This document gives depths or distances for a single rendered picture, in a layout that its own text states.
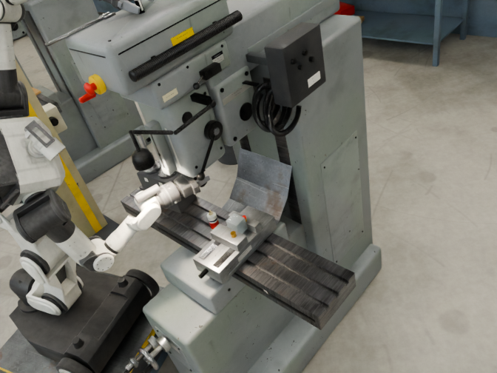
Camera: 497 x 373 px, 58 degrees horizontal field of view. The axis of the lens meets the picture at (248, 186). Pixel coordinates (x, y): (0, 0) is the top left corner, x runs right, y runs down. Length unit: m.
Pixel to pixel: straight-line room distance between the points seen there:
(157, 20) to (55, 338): 1.63
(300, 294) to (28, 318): 1.50
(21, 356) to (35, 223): 1.28
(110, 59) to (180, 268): 1.02
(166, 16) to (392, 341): 1.99
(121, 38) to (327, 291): 1.08
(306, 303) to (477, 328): 1.30
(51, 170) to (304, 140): 0.96
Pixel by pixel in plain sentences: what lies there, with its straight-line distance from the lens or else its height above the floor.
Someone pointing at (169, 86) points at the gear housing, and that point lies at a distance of 1.46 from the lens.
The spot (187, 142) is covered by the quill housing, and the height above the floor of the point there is 1.47.
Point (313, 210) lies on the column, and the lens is 2.10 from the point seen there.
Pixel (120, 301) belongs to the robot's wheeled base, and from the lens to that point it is 2.39.
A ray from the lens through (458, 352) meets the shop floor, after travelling 2.66.
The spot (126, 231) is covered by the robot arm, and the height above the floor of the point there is 1.19.
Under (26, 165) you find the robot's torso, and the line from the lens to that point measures 1.63.
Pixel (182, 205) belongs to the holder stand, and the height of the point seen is 0.96.
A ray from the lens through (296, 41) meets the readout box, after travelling 1.47.
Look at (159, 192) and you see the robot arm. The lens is 1.73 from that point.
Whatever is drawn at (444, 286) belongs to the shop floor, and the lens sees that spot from 2.89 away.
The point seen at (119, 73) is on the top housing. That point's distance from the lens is 1.35.
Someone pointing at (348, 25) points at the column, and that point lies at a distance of 1.99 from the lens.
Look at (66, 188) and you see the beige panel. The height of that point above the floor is 0.52.
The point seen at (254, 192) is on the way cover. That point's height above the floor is 0.93.
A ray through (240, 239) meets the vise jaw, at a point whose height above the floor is 1.04.
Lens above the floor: 2.27
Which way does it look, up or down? 38 degrees down
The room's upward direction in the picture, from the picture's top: 15 degrees counter-clockwise
